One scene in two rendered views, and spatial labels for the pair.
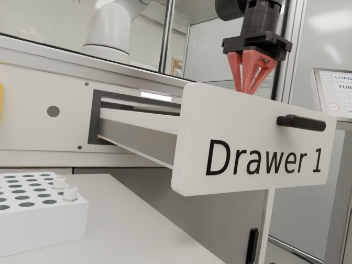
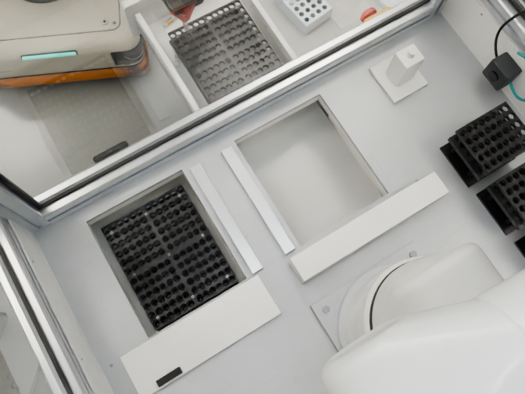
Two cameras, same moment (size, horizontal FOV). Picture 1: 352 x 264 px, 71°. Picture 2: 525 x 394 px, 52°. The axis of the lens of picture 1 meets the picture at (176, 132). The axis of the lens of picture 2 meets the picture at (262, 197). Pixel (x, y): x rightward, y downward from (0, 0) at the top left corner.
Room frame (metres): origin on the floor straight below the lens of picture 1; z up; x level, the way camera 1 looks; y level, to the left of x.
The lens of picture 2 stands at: (1.10, 0.05, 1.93)
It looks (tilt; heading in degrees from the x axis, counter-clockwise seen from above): 74 degrees down; 176
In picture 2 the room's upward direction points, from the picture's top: 7 degrees clockwise
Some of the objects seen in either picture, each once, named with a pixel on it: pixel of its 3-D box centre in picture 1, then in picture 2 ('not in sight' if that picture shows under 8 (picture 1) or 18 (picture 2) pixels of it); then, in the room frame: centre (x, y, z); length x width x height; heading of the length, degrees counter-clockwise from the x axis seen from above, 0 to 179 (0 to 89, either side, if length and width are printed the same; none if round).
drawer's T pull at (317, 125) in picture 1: (296, 122); not in sight; (0.30, -0.14, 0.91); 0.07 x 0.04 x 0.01; 124
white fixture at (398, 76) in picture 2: not in sight; (405, 65); (0.54, 0.34, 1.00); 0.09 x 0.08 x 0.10; 34
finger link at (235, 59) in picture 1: (252, 72); not in sight; (0.42, -0.11, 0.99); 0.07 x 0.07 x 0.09; 34
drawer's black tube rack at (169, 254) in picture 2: not in sight; (170, 257); (0.92, -0.10, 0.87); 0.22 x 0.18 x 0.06; 34
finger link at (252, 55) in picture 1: (245, 72); not in sight; (0.43, -0.11, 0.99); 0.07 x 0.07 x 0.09; 34
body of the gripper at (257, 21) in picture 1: (258, 30); not in sight; (0.43, -0.12, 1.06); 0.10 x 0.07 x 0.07; 34
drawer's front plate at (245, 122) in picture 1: (272, 145); not in sight; (0.32, -0.13, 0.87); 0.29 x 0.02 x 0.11; 124
